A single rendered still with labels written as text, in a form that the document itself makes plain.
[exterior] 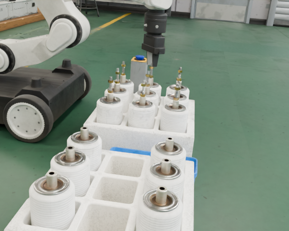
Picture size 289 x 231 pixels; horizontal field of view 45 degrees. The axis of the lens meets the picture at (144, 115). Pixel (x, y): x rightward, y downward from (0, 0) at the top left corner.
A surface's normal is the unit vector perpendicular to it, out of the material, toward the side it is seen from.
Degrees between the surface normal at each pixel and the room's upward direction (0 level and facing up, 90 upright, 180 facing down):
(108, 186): 90
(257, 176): 0
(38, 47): 108
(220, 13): 90
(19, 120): 90
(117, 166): 90
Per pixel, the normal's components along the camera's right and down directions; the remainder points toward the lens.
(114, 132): -0.14, 0.37
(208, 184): 0.07, -0.92
